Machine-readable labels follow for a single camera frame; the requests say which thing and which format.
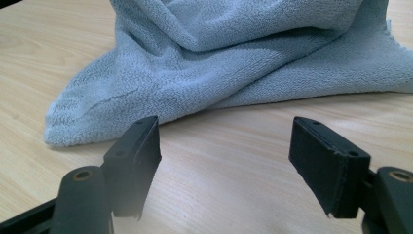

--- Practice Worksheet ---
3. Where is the light blue terry towel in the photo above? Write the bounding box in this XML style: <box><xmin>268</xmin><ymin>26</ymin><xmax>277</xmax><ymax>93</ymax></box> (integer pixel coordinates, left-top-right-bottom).
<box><xmin>44</xmin><ymin>0</ymin><xmax>413</xmax><ymax>148</ymax></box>

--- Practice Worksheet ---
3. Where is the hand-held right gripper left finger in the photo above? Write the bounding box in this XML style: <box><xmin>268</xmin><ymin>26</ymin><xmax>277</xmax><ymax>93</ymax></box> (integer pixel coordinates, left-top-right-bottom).
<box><xmin>102</xmin><ymin>115</ymin><xmax>163</xmax><ymax>221</ymax></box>

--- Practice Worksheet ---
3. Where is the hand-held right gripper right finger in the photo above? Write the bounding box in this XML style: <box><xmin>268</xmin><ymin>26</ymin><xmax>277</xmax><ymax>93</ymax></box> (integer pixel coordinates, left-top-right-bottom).
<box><xmin>288</xmin><ymin>116</ymin><xmax>371</xmax><ymax>219</ymax></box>

